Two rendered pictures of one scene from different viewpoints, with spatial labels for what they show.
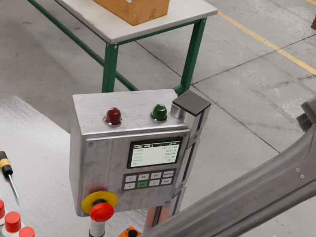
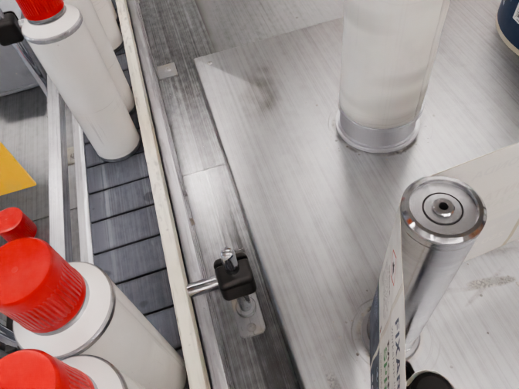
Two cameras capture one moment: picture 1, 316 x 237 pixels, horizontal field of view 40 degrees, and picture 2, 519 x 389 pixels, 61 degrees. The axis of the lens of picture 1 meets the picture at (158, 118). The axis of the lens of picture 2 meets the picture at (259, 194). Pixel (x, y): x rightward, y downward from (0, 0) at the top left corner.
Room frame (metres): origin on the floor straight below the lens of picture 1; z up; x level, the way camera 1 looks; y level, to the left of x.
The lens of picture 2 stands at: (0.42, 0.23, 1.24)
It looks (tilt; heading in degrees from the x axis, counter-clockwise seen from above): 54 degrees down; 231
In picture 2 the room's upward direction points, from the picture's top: 11 degrees counter-clockwise
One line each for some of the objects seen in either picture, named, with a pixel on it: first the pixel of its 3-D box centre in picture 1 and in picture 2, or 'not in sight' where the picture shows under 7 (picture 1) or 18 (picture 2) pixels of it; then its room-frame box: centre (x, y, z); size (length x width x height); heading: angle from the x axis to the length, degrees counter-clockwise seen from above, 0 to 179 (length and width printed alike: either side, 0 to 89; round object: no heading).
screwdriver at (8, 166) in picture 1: (9, 175); not in sight; (0.85, 0.41, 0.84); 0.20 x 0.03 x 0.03; 37
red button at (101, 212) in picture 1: (101, 210); not in sight; (0.43, 0.06, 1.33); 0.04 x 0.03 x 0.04; 114
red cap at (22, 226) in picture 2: not in sight; (14, 226); (0.44, -0.18, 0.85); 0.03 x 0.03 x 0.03
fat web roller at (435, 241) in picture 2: not in sight; (409, 287); (0.29, 0.21, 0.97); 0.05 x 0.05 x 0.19
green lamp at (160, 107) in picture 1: (159, 112); not in sight; (0.50, 0.00, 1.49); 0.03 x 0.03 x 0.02
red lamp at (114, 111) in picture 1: (113, 115); not in sight; (0.48, 0.06, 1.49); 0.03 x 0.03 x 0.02
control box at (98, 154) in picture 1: (125, 154); not in sight; (0.51, 0.04, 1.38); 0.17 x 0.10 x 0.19; 114
